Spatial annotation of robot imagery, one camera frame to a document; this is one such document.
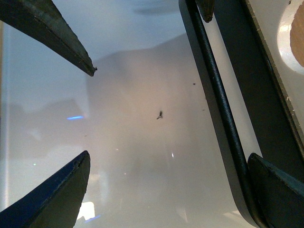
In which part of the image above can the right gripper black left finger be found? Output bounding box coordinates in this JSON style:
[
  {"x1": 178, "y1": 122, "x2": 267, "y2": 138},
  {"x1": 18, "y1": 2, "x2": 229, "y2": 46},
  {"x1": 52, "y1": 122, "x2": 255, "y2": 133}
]
[{"x1": 0, "y1": 151, "x2": 90, "y2": 228}]

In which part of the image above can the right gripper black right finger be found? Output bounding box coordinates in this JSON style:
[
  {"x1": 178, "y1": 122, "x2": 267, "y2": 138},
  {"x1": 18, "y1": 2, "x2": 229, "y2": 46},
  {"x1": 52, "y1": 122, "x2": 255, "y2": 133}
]
[{"x1": 248, "y1": 153, "x2": 304, "y2": 228}]

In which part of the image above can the black drawer handle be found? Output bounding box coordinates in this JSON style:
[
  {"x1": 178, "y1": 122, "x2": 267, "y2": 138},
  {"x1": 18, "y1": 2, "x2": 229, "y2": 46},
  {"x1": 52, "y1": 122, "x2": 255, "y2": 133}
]
[{"x1": 175, "y1": 0, "x2": 304, "y2": 228}]

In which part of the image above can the white drawer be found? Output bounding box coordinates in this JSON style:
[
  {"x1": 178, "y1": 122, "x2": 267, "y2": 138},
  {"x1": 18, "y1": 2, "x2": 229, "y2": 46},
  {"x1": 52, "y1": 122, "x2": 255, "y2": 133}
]
[{"x1": 0, "y1": 0, "x2": 304, "y2": 228}]

